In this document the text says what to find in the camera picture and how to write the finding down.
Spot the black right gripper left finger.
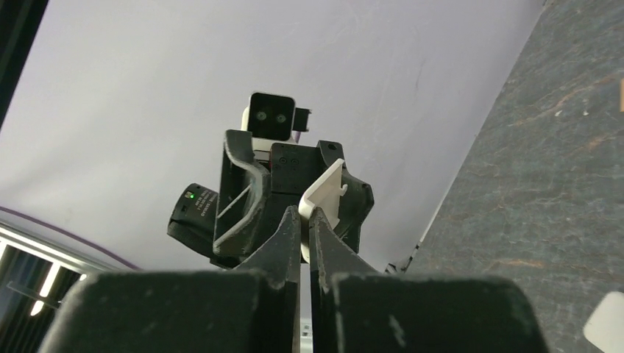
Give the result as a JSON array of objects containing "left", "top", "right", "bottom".
[{"left": 40, "top": 206, "right": 301, "bottom": 352}]

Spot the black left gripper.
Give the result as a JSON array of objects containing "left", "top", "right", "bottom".
[{"left": 213, "top": 129, "right": 375, "bottom": 257}]

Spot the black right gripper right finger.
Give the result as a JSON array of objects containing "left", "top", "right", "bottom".
[{"left": 308, "top": 208, "right": 548, "bottom": 352}]

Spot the white battery cover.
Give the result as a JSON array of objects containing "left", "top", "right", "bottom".
[{"left": 298, "top": 158, "right": 348, "bottom": 263}]

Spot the brown cylinder block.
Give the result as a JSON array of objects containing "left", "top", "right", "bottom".
[{"left": 619, "top": 78, "right": 624, "bottom": 113}]

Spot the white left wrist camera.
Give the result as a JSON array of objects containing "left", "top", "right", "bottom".
[{"left": 241, "top": 92, "right": 311, "bottom": 151}]

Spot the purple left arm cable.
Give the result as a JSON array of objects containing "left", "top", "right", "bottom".
[{"left": 0, "top": 206, "right": 142, "bottom": 272}]

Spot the aluminium frame rail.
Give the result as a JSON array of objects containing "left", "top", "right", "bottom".
[{"left": 1, "top": 221, "right": 126, "bottom": 274}]

